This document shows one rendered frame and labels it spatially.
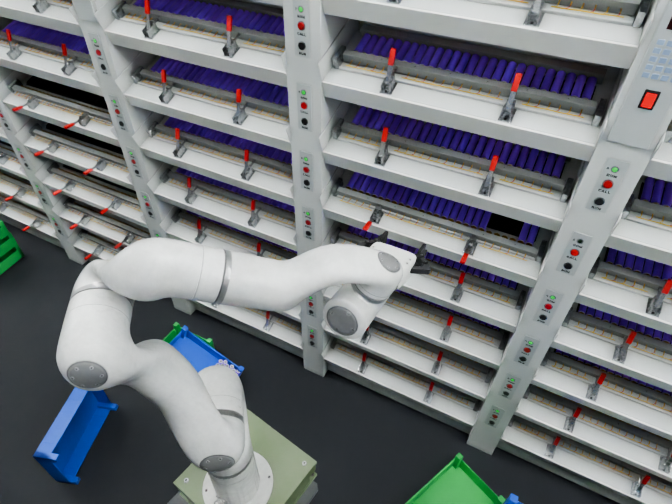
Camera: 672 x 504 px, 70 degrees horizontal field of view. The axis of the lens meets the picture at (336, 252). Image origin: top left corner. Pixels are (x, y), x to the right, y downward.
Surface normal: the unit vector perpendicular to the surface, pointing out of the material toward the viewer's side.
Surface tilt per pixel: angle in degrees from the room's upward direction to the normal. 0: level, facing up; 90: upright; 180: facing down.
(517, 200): 19
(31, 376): 0
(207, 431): 57
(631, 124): 90
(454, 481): 0
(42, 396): 0
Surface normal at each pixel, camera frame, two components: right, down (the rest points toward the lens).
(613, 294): -0.14, -0.49
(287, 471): 0.00, -0.74
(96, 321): 0.35, -0.72
